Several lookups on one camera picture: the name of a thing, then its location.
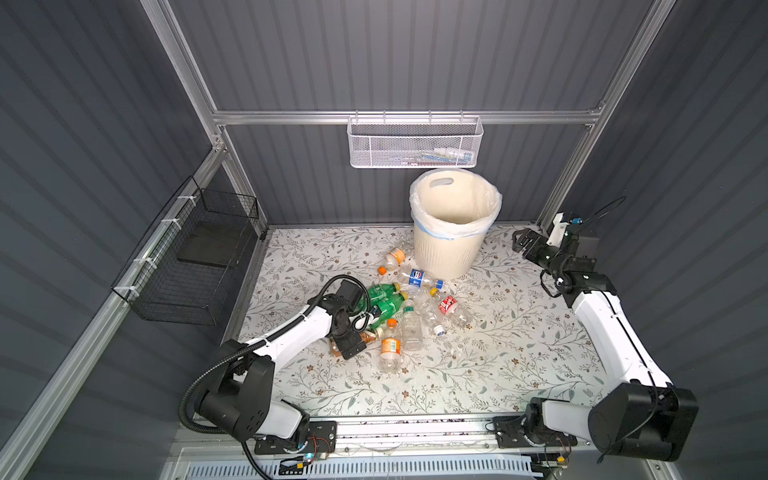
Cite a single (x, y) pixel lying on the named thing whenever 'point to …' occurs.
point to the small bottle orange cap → (396, 257)
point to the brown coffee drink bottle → (366, 337)
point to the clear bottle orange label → (391, 348)
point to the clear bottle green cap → (412, 330)
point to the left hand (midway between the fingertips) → (347, 334)
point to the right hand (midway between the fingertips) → (531, 240)
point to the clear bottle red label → (449, 306)
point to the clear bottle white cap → (431, 317)
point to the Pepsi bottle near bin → (417, 281)
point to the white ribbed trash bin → (452, 210)
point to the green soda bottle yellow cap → (388, 308)
